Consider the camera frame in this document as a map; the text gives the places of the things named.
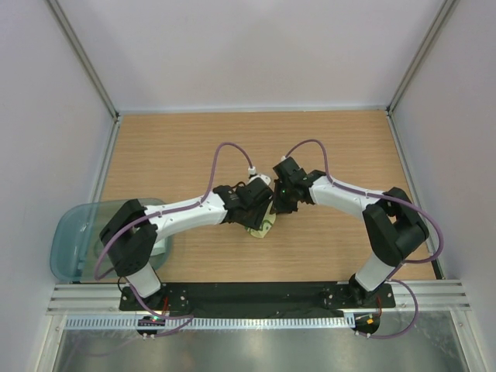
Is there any green frog pattern towel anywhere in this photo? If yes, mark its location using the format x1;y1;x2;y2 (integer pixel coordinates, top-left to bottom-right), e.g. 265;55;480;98
246;205;277;239

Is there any light mint green towel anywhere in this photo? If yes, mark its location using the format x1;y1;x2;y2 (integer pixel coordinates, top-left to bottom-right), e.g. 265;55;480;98
150;236;173;259

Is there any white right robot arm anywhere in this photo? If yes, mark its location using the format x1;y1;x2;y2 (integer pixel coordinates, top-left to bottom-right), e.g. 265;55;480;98
272;166;429;307

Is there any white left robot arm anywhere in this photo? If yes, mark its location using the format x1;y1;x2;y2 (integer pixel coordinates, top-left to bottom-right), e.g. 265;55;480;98
94;179;274;310

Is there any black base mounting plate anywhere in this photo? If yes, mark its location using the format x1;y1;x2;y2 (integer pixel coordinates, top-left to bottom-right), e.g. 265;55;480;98
143;281;396;319

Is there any clear blue plastic bin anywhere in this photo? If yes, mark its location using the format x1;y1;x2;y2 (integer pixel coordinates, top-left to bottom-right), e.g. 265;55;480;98
50;197;174;284

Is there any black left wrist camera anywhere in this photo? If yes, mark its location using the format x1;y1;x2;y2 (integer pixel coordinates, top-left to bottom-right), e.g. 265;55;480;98
236;174;274;208

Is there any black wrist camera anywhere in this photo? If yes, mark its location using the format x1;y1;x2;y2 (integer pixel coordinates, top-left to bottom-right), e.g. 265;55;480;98
236;174;274;208
273;157;307;187

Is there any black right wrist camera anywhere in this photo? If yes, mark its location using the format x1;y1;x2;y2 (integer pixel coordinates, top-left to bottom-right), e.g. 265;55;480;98
273;157;307;187

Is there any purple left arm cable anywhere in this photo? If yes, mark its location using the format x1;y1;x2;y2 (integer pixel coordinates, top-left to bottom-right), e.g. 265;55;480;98
95;142;259;341

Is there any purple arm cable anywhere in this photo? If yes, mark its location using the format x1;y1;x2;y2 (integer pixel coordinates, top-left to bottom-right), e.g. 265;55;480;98
281;139;445;343
95;142;259;341

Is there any white slotted cable duct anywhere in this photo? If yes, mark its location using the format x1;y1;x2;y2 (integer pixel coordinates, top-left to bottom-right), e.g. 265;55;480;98
65;313;355;331

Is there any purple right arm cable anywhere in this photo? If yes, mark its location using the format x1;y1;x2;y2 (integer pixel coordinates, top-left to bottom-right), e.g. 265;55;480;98
281;139;445;343

